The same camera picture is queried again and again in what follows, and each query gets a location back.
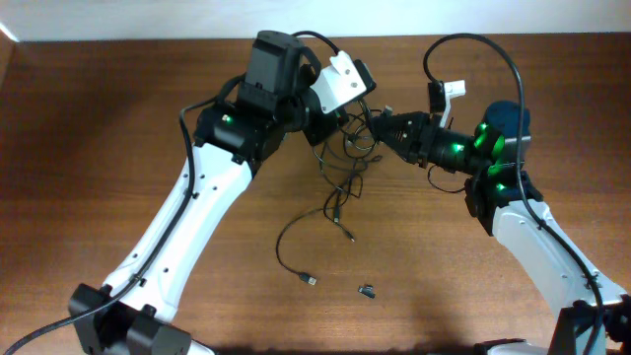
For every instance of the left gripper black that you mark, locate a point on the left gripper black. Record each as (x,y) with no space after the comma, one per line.
(320,127)

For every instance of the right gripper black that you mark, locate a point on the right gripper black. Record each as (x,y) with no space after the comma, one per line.
(422,128)

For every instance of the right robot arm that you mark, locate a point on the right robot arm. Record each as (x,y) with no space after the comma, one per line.
(588,306)

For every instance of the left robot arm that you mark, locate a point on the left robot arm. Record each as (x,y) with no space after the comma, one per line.
(284,89)

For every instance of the small black adapter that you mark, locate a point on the small black adapter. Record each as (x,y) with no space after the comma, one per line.
(367,290)

